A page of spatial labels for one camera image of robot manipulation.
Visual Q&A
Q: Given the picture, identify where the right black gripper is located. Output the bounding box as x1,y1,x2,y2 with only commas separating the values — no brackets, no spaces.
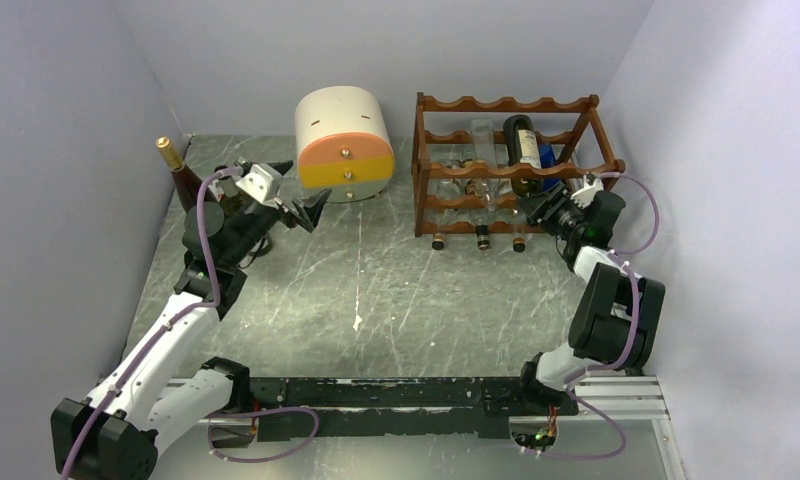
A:
514,182,585,238

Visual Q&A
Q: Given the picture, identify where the clear glass bottle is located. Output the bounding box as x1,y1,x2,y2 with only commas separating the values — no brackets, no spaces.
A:
470,118,503,212

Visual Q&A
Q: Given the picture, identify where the dark wine bottle white label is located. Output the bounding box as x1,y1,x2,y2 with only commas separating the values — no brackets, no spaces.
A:
503,114,543,197

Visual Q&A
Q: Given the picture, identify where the dark gold-capped wine bottle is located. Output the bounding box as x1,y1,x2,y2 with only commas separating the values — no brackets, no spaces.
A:
156,136,216,212

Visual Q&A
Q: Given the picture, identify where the dark green labelled wine bottle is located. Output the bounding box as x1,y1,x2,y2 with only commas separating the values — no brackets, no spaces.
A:
216,175,273,268

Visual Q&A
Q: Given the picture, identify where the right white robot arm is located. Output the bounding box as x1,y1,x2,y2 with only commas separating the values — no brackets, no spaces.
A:
515,185,666,414

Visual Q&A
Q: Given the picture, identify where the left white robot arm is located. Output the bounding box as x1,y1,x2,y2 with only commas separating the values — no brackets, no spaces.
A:
50,161,331,479

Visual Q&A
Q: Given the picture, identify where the bottom dark bottle middle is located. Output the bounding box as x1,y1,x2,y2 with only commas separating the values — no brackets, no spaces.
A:
475,224,490,251

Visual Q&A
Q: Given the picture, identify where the blue labelled clear bottle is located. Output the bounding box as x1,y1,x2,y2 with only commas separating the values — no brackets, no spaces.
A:
539,144,563,192

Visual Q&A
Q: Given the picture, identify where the brown wooden wine rack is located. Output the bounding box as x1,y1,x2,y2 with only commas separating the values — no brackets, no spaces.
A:
411,92,626,237

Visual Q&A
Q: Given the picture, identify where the white round drawer cabinet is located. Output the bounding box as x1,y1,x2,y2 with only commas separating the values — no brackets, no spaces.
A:
294,86,395,203

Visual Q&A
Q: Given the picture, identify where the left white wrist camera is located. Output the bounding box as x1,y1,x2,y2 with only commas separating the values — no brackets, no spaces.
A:
236,163,283,207

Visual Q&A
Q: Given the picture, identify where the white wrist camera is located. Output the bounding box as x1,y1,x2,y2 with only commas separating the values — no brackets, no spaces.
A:
570,174,604,209
236,163,283,207

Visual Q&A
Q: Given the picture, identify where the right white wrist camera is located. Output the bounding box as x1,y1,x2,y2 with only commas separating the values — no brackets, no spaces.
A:
570,174,604,209

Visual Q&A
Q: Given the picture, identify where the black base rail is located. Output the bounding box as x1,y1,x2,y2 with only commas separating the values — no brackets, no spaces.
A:
251,377,578,442

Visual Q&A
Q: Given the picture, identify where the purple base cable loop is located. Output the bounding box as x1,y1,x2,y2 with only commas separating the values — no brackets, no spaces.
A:
206,406,321,464

